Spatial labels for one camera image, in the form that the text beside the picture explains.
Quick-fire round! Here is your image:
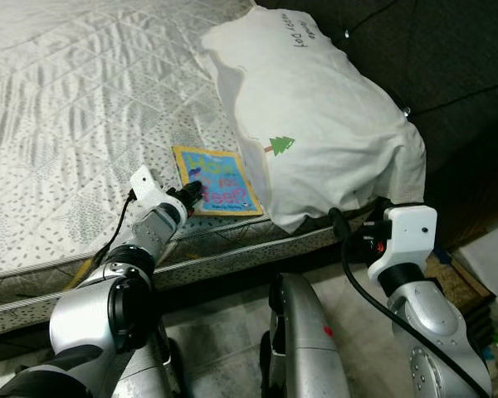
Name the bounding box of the grey patterned mattress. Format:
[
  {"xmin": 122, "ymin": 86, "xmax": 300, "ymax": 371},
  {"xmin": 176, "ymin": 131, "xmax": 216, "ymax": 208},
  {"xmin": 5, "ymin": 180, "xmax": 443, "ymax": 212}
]
[{"xmin": 0, "ymin": 0, "xmax": 383, "ymax": 337}]

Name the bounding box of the dark grey tufted headboard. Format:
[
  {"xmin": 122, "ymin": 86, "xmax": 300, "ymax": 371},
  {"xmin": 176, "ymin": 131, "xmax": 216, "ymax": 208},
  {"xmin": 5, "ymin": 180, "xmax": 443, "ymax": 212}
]
[{"xmin": 257, "ymin": 0, "xmax": 498, "ymax": 250}]

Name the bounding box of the white pillow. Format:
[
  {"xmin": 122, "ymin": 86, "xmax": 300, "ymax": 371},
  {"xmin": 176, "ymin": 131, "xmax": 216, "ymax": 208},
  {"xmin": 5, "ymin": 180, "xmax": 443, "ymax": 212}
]
[{"xmin": 201, "ymin": 4, "xmax": 427, "ymax": 235}]

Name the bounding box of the black ribbed mat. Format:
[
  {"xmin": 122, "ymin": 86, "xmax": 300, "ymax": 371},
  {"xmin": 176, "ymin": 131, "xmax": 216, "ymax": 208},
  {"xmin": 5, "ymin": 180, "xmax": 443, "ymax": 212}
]
[{"xmin": 461, "ymin": 298, "xmax": 498, "ymax": 349}]

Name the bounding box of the dark grey bed frame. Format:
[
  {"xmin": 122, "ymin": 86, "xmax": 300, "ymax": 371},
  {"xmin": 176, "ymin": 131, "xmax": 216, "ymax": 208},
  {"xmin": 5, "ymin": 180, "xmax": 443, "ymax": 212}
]
[{"xmin": 0, "ymin": 236, "xmax": 399, "ymax": 366}]

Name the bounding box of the colourful children's book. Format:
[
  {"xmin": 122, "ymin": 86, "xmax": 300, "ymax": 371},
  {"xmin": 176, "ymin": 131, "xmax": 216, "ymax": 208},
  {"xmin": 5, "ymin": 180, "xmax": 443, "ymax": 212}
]
[{"xmin": 172, "ymin": 145, "xmax": 264, "ymax": 218}]

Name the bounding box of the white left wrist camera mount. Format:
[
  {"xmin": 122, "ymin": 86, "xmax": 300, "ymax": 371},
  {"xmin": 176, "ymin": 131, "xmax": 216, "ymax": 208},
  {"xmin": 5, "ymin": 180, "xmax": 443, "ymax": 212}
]
[{"xmin": 129, "ymin": 166, "xmax": 177, "ymax": 208}]

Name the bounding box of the grey left robot leg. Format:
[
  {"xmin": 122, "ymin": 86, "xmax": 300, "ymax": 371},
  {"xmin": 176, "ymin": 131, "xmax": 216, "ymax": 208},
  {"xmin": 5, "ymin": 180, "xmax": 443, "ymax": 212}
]
[{"xmin": 108, "ymin": 319, "xmax": 183, "ymax": 398}]

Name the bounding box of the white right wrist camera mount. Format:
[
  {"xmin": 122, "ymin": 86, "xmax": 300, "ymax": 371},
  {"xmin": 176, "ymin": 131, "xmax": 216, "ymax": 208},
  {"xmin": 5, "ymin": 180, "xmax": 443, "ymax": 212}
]
[{"xmin": 367, "ymin": 205, "xmax": 439, "ymax": 287}]

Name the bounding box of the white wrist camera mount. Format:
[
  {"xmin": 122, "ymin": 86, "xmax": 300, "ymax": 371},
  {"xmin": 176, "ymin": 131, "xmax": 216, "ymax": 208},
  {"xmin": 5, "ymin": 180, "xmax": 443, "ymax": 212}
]
[
  {"xmin": 129, "ymin": 166, "xmax": 177, "ymax": 208},
  {"xmin": 367, "ymin": 205, "xmax": 439, "ymax": 287}
]

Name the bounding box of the brown coir door mat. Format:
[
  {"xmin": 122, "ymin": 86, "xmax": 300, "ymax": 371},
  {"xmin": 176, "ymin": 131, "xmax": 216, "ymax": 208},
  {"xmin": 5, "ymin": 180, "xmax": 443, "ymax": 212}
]
[{"xmin": 423, "ymin": 249, "xmax": 495, "ymax": 332}]

